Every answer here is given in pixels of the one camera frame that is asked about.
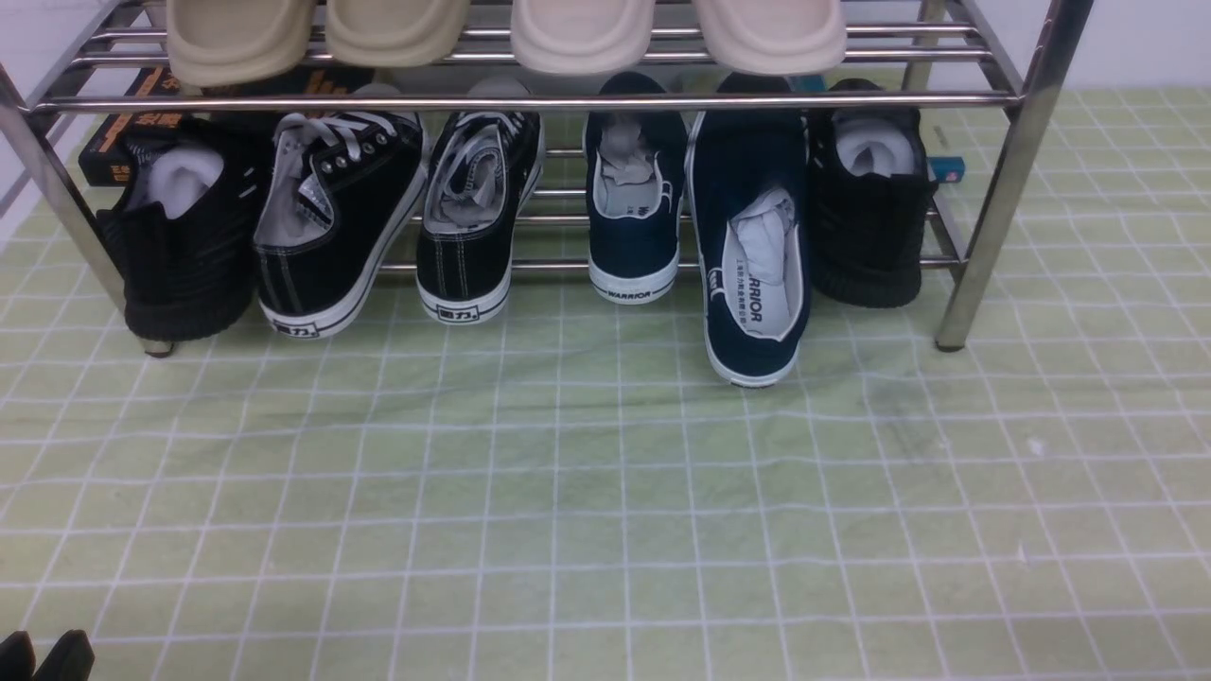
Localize black knit sneaker right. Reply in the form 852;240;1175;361
807;105;939;307

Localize green checkered table cloth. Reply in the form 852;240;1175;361
1;88;1210;680

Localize silver metal shoe rack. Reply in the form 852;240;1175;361
2;1;1094;353

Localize navy slip-on shoe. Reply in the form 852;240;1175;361
685;109;817;388
582;111;689;307

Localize black canvas sneaker white laces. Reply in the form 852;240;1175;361
254;111;431;341

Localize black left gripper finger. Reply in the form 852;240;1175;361
33;630;96;681
0;631;36;681

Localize cream slipper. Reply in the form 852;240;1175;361
510;1;655;75
693;1;846;75

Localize beige slipper far left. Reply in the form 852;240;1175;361
166;1;317;88

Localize cream slipper far right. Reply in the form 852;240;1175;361
693;1;846;75

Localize black knit sneaker left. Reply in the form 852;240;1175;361
97;118;272;343

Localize beige slipper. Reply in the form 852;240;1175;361
325;1;470;68
166;1;317;88

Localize black knit sneaker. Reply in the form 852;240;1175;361
97;118;272;343
807;105;939;307

